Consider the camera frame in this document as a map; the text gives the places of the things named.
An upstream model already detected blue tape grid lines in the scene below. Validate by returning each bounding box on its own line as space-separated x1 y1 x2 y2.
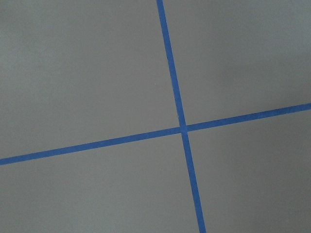
0 0 311 233

